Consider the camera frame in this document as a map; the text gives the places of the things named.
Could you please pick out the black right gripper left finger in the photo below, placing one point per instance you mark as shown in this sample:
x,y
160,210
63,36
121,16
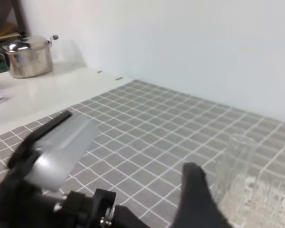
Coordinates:
x,y
197,208

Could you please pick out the clear glass test tube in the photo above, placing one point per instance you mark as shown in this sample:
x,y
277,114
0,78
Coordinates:
x,y
247,198

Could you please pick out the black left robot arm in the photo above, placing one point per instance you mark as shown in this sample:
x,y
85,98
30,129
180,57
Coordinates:
x,y
42,162

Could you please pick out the grey checkered tablecloth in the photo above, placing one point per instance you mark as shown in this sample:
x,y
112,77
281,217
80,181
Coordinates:
x,y
145,134

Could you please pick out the stainless steel pot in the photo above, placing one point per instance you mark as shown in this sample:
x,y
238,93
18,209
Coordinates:
x,y
28,57

